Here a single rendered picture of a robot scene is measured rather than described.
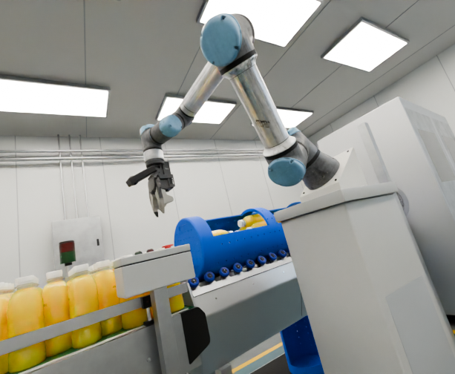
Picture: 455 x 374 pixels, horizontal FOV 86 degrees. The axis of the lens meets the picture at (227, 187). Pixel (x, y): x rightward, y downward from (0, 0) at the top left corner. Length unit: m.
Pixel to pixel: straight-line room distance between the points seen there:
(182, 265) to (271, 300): 0.59
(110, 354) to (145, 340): 0.09
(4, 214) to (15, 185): 0.44
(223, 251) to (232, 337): 0.33
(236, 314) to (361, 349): 0.45
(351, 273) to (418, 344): 0.25
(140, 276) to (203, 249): 0.37
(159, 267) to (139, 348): 0.24
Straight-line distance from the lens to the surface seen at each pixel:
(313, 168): 0.95
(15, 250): 4.47
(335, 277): 0.90
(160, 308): 0.77
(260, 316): 1.22
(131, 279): 0.71
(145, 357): 0.86
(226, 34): 0.72
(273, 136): 0.78
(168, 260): 0.74
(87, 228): 4.19
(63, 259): 1.37
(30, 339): 0.83
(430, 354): 1.02
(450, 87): 5.92
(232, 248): 1.10
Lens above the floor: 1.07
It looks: 13 degrees up
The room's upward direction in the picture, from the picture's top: 14 degrees counter-clockwise
